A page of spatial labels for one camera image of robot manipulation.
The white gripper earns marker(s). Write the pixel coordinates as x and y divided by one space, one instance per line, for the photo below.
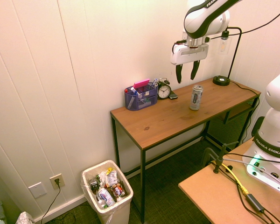
191 53

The white jasmine tea can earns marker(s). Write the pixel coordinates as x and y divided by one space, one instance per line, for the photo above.
196 98

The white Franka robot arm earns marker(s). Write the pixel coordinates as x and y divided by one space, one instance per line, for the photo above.
200 18

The white and blue drink can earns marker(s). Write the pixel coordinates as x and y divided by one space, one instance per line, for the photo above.
106 197

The white trash bin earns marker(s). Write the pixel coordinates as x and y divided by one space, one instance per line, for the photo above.
121 210
85 186

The black phone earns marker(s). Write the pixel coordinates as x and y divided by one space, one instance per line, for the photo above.
173 95

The black alarm clock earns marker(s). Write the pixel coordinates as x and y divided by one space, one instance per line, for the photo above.
164 91

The black desk lamp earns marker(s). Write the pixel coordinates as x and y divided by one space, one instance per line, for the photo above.
221 80

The pink sticky note pad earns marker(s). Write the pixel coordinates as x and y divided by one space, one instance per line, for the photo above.
142 83

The blue mesh desk organizer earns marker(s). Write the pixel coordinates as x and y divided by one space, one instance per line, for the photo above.
140 100

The blue and white marker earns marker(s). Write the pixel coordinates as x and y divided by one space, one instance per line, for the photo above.
134 90

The black table clamp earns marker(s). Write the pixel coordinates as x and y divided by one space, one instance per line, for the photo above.
218 161

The white and yellow snack bag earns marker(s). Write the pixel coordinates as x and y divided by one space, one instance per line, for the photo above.
112 178

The light wooden robot board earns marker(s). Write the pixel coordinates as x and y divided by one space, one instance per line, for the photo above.
214 200

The crumpled white tissue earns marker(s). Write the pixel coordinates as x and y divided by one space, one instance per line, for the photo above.
102 178

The brown panda snack bag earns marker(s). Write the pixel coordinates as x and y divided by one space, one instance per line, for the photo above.
118 191

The grey and black wrapper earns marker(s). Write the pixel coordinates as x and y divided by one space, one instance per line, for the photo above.
93 185

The white patterned pillow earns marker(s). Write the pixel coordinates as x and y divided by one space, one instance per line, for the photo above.
24 219

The wooden table with black frame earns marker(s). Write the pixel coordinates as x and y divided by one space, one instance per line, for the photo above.
177 116

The beige wall outlet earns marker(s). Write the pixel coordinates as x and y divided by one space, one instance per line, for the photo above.
57 181

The white blank wall plate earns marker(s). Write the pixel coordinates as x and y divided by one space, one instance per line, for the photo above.
37 190

